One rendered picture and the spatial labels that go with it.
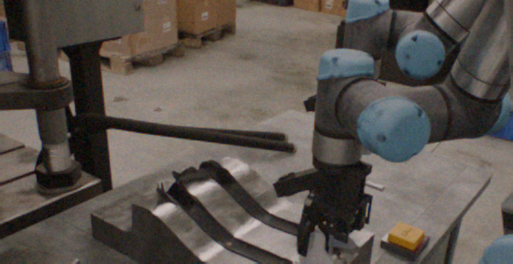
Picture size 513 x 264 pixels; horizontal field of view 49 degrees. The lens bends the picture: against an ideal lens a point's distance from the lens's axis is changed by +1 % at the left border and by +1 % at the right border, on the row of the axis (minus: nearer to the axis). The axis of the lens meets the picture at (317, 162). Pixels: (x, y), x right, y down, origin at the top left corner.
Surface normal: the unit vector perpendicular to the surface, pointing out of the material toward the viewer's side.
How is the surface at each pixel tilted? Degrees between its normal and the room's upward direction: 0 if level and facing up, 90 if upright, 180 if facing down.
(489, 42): 98
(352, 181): 90
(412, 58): 90
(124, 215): 0
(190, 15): 90
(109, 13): 90
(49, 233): 0
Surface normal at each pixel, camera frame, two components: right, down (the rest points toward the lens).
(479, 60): -0.69, 0.40
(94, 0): 0.84, 0.30
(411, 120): 0.42, 0.40
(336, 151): -0.07, 0.44
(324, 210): -0.54, 0.33
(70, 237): 0.08, -0.89
